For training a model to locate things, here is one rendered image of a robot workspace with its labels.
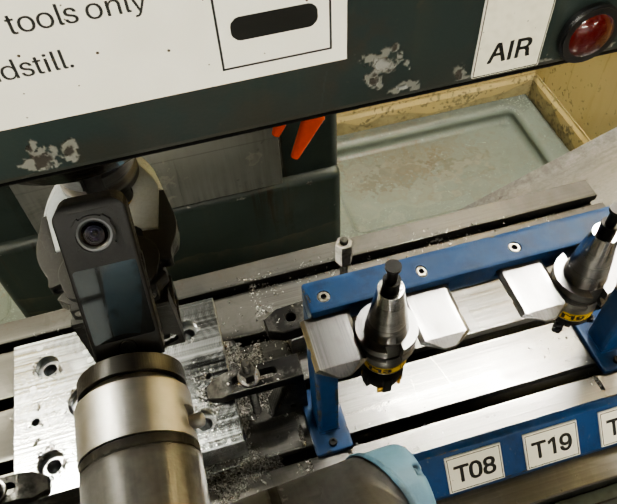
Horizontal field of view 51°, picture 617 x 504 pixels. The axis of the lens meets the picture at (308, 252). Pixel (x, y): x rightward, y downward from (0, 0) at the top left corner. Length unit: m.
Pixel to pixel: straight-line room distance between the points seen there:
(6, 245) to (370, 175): 0.88
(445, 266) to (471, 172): 1.03
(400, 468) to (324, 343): 0.21
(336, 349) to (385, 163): 1.11
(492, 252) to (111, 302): 0.43
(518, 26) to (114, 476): 0.31
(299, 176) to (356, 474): 0.86
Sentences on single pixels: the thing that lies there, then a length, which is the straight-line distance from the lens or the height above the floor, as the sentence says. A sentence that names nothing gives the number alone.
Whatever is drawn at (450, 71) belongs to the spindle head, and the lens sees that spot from 0.28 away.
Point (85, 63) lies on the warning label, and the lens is 0.24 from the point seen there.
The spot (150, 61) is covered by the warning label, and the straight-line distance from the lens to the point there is 0.24.
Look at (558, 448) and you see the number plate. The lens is 0.96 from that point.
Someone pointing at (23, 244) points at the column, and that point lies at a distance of 1.30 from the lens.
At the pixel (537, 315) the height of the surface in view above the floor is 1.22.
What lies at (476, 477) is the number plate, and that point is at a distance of 0.93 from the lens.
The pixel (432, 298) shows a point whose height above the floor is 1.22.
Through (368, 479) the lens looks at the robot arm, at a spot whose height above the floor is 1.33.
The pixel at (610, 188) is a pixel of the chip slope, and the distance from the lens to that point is 1.46.
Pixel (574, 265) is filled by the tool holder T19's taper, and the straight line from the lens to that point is 0.71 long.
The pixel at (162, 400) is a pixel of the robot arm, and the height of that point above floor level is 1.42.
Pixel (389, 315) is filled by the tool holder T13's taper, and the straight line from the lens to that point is 0.61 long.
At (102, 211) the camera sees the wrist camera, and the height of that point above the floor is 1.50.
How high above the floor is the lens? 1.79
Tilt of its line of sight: 52 degrees down
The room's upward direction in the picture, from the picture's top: 4 degrees counter-clockwise
